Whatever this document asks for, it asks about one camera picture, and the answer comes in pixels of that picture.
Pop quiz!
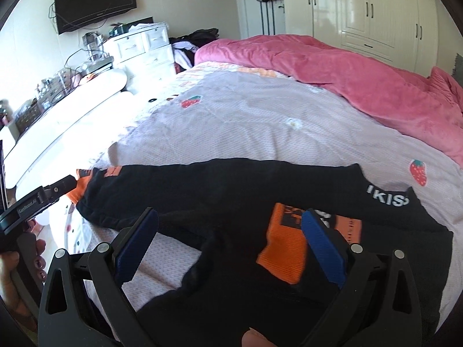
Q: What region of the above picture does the person's right hand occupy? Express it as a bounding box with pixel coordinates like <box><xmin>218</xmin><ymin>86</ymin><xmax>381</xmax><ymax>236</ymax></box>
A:
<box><xmin>242</xmin><ymin>327</ymin><xmax>270</xmax><ymax>347</ymax></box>

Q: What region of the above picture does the dark clothes pile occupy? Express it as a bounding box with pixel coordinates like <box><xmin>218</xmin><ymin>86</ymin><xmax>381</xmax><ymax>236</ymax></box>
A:
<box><xmin>170</xmin><ymin>28</ymin><xmax>221</xmax><ymax>71</ymax></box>

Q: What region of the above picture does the pink blanket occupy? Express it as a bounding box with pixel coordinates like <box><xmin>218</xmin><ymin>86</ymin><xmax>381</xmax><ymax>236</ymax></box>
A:
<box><xmin>194</xmin><ymin>35</ymin><xmax>463</xmax><ymax>169</ymax></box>

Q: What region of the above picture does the white door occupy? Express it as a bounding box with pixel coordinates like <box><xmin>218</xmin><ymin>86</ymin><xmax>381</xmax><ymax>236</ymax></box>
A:
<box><xmin>233</xmin><ymin>0</ymin><xmax>286</xmax><ymax>40</ymax></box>

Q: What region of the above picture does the white curved desk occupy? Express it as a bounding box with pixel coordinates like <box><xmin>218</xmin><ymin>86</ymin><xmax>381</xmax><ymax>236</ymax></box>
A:
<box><xmin>0</xmin><ymin>69</ymin><xmax>135</xmax><ymax>189</ymax></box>

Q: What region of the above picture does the black wall television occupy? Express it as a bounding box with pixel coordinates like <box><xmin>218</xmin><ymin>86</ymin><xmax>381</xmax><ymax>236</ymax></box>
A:
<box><xmin>54</xmin><ymin>0</ymin><xmax>137</xmax><ymax>36</ymax></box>

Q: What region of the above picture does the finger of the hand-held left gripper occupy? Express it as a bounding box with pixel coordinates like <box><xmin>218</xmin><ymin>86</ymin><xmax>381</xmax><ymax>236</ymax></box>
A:
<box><xmin>43</xmin><ymin>174</ymin><xmax>79</xmax><ymax>204</ymax></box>
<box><xmin>0</xmin><ymin>141</ymin><xmax>7</xmax><ymax>206</ymax></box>

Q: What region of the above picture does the white glossy wardrobe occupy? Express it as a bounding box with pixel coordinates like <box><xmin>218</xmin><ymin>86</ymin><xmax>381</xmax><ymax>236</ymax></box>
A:
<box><xmin>282</xmin><ymin>0</ymin><xmax>449</xmax><ymax>78</ymax></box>

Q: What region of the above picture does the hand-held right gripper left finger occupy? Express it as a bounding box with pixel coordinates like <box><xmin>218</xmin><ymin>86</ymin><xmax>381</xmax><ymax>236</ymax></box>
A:
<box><xmin>37</xmin><ymin>207</ymin><xmax>160</xmax><ymax>347</ymax></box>

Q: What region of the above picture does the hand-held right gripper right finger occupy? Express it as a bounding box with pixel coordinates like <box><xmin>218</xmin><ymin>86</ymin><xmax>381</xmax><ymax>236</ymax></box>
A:
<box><xmin>301</xmin><ymin>208</ymin><xmax>422</xmax><ymax>347</ymax></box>

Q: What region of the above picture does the dresser clutter of jars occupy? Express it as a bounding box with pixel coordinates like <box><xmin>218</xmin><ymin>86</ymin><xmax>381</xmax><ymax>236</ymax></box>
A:
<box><xmin>0</xmin><ymin>32</ymin><xmax>113</xmax><ymax>134</ymax></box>

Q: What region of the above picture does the white drawer cabinet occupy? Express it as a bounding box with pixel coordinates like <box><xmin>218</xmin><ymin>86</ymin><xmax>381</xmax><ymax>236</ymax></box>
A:
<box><xmin>103</xmin><ymin>22</ymin><xmax>178</xmax><ymax>95</ymax></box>

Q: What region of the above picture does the black garment with orange patches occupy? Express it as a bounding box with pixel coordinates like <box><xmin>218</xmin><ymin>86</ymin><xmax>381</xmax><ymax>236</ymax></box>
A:
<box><xmin>75</xmin><ymin>158</ymin><xmax>454</xmax><ymax>347</ymax></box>

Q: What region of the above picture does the strawberry print bedsheet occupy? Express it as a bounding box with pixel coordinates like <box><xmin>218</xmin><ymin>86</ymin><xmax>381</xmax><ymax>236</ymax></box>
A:
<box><xmin>47</xmin><ymin>61</ymin><xmax>463</xmax><ymax>347</ymax></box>

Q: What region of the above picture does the person's left hand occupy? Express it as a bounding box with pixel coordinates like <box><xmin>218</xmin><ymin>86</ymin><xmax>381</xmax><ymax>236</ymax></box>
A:
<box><xmin>0</xmin><ymin>239</ymin><xmax>47</xmax><ymax>300</ymax></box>

